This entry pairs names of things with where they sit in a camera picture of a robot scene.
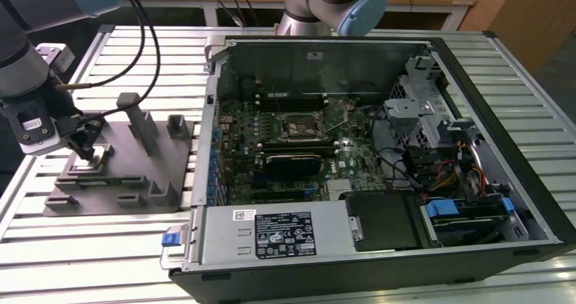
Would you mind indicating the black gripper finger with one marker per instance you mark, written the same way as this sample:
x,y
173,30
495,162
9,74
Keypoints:
x,y
83,147

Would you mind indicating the silver CPU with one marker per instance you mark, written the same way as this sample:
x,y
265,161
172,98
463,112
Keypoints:
x,y
86,164

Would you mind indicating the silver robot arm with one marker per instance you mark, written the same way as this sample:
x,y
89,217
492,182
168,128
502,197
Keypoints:
x,y
301,0

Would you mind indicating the CPU socket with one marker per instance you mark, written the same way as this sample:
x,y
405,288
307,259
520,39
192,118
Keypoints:
x,y
300,125

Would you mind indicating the grey parts rack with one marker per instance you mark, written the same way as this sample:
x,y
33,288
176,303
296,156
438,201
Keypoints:
x,y
122,155

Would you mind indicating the blue case latch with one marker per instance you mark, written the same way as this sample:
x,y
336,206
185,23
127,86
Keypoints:
x,y
170,239

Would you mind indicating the green motherboard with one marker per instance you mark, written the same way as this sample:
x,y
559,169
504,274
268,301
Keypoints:
x,y
244,128

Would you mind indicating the silver power supply unit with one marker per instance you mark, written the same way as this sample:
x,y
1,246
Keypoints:
x,y
225,236

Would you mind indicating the black expansion slot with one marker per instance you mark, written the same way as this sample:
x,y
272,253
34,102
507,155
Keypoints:
x,y
277,197

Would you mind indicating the black graphics card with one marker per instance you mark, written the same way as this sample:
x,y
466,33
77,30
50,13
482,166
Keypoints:
x,y
293,165

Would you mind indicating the black RAM slot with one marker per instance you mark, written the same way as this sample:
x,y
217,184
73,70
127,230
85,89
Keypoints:
x,y
293,96
300,143
293,100
293,104
293,109

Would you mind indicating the silver finned heatsink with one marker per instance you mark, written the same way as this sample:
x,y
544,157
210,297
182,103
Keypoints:
x,y
340,186

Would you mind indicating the black open PC case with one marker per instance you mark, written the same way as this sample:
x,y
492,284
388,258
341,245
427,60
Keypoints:
x,y
315,280

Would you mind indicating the silver metal drive cage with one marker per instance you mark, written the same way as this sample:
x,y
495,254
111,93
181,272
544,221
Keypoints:
x,y
405,115

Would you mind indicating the blue disk carrier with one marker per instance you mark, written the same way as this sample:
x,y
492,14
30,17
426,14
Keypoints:
x,y
442,209

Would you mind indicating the wooden cabinet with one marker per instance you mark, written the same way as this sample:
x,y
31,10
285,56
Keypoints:
x,y
531,21

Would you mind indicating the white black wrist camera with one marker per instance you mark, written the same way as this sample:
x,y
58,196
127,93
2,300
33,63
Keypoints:
x,y
31,125

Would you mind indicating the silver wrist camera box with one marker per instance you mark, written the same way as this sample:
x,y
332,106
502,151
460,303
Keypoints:
x,y
57,56

